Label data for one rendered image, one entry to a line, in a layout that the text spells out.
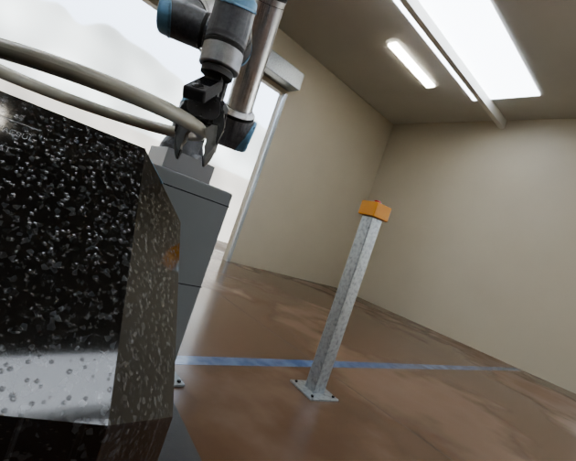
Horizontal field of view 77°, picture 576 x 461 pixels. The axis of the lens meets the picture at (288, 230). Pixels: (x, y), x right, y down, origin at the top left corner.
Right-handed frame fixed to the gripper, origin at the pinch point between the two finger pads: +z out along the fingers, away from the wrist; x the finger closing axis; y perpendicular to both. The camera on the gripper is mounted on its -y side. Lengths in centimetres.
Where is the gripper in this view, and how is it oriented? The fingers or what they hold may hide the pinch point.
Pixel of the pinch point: (190, 156)
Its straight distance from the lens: 82.5
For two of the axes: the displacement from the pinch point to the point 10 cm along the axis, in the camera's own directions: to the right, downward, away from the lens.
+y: -0.2, -0.5, 10.0
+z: -2.8, 9.6, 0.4
